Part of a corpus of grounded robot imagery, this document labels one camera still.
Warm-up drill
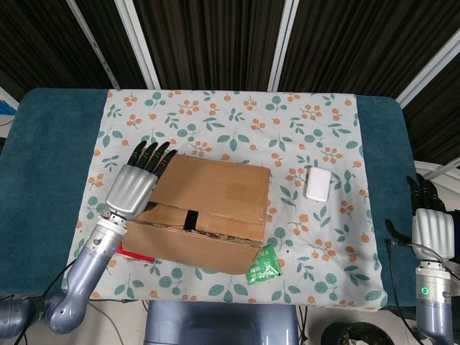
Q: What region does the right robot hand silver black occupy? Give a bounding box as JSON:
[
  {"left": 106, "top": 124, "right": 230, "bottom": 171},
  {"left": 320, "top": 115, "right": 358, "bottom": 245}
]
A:
[{"left": 385, "top": 174, "right": 454, "bottom": 260}]

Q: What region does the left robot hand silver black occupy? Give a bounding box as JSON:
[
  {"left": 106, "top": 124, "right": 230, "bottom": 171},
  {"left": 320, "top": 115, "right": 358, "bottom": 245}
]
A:
[{"left": 105, "top": 140, "right": 178, "bottom": 220}]

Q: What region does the brown cardboard box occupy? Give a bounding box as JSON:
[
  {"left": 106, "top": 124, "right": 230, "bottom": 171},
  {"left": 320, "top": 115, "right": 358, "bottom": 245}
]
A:
[{"left": 121, "top": 153, "right": 272, "bottom": 276}]

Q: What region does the white metal rack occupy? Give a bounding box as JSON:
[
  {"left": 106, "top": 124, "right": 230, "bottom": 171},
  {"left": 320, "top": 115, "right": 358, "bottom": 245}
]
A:
[{"left": 413, "top": 160, "right": 460, "bottom": 188}]

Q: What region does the red ink pad case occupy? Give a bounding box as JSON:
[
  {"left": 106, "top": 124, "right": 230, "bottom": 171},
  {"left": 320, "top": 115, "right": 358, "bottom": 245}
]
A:
[{"left": 115, "top": 241, "right": 156, "bottom": 265}]

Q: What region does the teal table cover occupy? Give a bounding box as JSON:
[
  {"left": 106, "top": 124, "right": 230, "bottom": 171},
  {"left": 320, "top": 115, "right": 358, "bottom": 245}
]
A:
[{"left": 0, "top": 88, "right": 443, "bottom": 301}]

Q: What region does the floral leaf tablecloth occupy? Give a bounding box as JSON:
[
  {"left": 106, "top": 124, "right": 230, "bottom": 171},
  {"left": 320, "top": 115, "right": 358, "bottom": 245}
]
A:
[{"left": 60, "top": 88, "right": 388, "bottom": 311}]

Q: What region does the white plastic case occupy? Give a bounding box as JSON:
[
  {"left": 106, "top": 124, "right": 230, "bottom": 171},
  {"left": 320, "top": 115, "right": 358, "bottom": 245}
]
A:
[{"left": 305, "top": 165, "right": 332, "bottom": 203}]

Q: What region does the black round bin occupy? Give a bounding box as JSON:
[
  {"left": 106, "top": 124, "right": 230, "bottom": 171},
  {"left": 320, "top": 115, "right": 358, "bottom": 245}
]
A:
[{"left": 321, "top": 321, "right": 392, "bottom": 345}]

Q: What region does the green tea sachet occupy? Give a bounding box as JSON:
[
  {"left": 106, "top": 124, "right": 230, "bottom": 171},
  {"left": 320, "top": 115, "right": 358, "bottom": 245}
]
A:
[{"left": 245, "top": 244, "right": 282, "bottom": 286}]

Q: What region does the blue-grey robot torso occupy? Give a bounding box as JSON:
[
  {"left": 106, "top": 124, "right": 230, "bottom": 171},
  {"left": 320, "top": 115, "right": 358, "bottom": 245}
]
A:
[{"left": 143, "top": 300, "right": 300, "bottom": 345}]

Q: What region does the black right hand cable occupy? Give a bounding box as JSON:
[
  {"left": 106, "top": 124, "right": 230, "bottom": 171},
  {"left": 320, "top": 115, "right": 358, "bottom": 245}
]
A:
[{"left": 385, "top": 239, "right": 438, "bottom": 345}]

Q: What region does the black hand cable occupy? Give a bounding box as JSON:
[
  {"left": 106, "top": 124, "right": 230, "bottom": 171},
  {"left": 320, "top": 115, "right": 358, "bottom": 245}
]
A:
[
  {"left": 385, "top": 239, "right": 438, "bottom": 345},
  {"left": 14, "top": 260, "right": 76, "bottom": 345}
]

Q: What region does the black left hand cable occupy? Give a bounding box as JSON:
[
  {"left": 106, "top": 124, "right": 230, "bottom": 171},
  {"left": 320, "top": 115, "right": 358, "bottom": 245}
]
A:
[{"left": 14, "top": 260, "right": 76, "bottom": 345}]

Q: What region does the white partition frame post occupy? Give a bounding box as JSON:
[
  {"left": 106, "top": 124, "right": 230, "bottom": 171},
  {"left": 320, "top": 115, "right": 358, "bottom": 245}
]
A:
[
  {"left": 114, "top": 0, "right": 161, "bottom": 90},
  {"left": 395, "top": 35, "right": 460, "bottom": 109},
  {"left": 66, "top": 0, "right": 121, "bottom": 90},
  {"left": 267, "top": 0, "right": 301, "bottom": 93}
]

